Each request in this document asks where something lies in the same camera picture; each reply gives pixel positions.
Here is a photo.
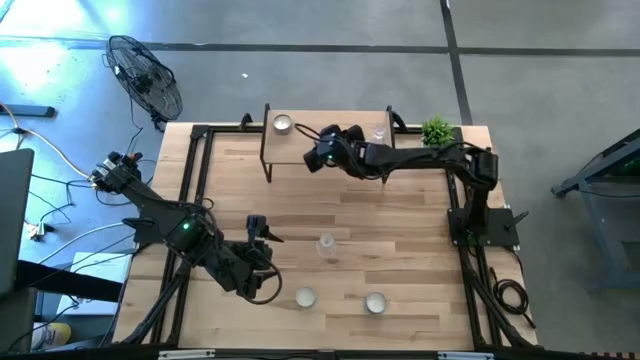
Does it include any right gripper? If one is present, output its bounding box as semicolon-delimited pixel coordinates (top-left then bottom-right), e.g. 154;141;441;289
303;124;374;179

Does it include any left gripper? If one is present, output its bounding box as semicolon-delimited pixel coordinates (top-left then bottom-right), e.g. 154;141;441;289
230;214;285;300

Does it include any red floral white candle bowl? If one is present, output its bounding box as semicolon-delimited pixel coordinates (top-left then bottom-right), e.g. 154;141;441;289
294;285;319;309

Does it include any wooden shelf with black legs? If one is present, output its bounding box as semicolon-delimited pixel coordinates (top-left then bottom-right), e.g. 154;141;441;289
259;103;399;185

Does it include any green plant in white pot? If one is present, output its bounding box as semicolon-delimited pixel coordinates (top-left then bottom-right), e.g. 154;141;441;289
419;113;456;149

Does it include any white box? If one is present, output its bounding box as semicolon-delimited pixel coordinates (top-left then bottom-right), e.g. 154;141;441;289
54;251;132;317

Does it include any black floor fan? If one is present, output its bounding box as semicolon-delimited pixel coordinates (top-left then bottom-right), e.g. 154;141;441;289
103;34;184;132

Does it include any black desk beam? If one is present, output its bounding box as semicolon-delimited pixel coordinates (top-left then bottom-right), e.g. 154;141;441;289
14;259;124;304

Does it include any yellow object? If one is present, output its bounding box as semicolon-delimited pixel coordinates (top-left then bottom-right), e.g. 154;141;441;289
30;322;72;351

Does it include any grey desk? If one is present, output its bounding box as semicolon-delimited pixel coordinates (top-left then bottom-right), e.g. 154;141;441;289
0;148;35;299

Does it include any black flat floor bar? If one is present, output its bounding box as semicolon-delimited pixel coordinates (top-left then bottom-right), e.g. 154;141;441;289
0;103;56;119

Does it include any blue-grey metal stand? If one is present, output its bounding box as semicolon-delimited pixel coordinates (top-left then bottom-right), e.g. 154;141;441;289
551;127;640;294

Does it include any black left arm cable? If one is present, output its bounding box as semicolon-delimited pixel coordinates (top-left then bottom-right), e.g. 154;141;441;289
238;249;284;306

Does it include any black aluminium table frame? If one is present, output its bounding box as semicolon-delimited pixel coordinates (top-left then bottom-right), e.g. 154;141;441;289
112;112;539;351

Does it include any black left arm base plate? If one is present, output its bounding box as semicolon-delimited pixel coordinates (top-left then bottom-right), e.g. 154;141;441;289
122;214;174;246

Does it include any silver frame bracket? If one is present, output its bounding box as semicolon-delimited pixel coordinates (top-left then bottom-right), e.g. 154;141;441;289
158;349;216;360
437;351;495;360

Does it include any white floor cable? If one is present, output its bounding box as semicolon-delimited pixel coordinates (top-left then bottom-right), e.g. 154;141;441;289
37;222;126;265

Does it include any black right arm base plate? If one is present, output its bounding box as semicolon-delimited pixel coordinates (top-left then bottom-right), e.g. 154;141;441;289
448;207;530;249

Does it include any beige floor cable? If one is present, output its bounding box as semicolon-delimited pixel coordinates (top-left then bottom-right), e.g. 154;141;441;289
0;102;96;181

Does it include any coiled black cable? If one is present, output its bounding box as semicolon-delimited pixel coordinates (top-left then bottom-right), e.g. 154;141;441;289
487;267;537;330

